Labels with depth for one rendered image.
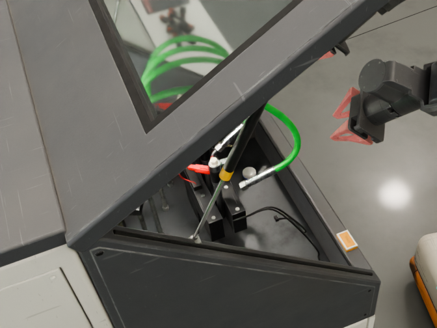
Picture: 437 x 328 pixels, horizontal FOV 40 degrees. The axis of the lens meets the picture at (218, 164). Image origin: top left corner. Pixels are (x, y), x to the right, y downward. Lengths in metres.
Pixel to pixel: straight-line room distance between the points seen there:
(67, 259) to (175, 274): 0.21
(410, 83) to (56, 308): 0.68
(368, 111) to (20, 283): 0.64
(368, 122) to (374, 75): 0.12
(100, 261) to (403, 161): 2.17
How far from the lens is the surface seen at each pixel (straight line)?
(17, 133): 1.07
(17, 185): 0.98
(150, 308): 1.13
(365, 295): 1.46
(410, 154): 3.00
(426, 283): 2.40
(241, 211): 1.51
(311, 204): 1.56
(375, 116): 1.10
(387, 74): 1.00
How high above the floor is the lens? 2.18
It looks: 48 degrees down
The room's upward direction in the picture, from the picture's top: 8 degrees counter-clockwise
